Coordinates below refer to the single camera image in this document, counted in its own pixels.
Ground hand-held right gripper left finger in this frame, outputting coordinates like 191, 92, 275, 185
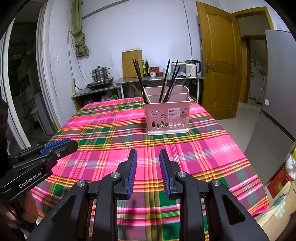
27, 149, 138, 241

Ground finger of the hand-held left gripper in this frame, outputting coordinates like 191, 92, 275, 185
39, 138, 79, 156
43, 151, 71, 162

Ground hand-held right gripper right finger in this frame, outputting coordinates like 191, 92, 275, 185
159, 149, 270, 241

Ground pink plastic utensil basket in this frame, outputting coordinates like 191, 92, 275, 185
143, 85, 191, 136

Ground grey metal chopstick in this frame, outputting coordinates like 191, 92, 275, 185
132, 85, 144, 98

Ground black chopstick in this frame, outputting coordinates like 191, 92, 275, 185
135, 60, 148, 103
132, 60, 147, 103
159, 59, 171, 103
165, 60, 179, 103
137, 60, 149, 104
168, 67, 181, 102

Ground person's left hand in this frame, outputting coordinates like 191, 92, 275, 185
20, 192, 39, 223

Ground pink green plaid tablecloth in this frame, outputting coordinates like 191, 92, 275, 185
30, 97, 270, 241

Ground low metal counter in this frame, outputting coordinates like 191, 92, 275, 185
71, 84, 123, 112

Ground black induction cooker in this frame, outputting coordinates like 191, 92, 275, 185
86, 77, 115, 90

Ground stainless steel steamer pot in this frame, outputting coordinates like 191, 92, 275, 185
91, 65, 111, 82

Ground tall metal counter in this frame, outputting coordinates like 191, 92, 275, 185
113, 75, 207, 102

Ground clear plastic storage container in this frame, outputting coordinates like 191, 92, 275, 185
171, 62, 186, 78

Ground wooden cutting board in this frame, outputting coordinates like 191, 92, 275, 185
122, 50, 143, 79

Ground white electric kettle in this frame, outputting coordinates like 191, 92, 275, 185
184, 60, 201, 78

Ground knotted green curtain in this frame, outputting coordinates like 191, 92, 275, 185
70, 0, 90, 57

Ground red cardboard box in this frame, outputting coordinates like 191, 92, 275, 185
266, 167, 293, 198

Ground yellow wooden door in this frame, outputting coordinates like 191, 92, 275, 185
195, 1, 242, 120

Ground grey refrigerator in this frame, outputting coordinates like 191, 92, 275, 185
244, 29, 296, 186

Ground black wall cable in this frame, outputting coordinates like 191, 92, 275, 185
183, 0, 193, 61

